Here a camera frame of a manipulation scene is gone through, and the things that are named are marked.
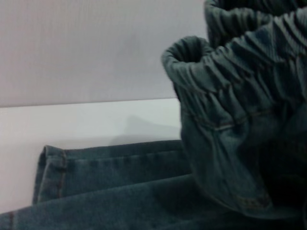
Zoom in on blue denim shorts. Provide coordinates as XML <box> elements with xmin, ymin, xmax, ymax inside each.
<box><xmin>0</xmin><ymin>0</ymin><xmax>307</xmax><ymax>230</ymax></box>

